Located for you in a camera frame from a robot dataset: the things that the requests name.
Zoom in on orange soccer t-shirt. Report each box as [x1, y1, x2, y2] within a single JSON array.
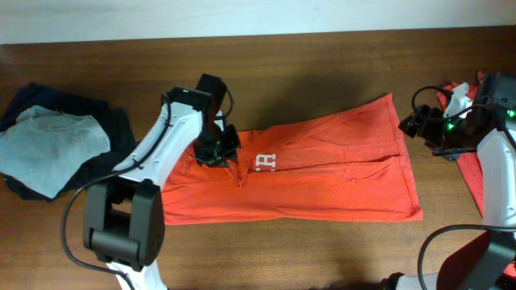
[[162, 95, 423, 225]]

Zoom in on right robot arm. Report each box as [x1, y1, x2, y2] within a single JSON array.
[[380, 73, 515, 290]]

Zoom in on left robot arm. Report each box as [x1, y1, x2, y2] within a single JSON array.
[[83, 73, 240, 289]]

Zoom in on dark navy folded garment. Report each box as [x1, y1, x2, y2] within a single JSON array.
[[1, 83, 136, 192]]

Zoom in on red ribbed garment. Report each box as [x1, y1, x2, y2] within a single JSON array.
[[435, 71, 515, 279]]

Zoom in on grey folded t-shirt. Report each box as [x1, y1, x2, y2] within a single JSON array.
[[1, 106, 110, 198]]

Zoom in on right black cable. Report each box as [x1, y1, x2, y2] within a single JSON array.
[[410, 85, 516, 290]]

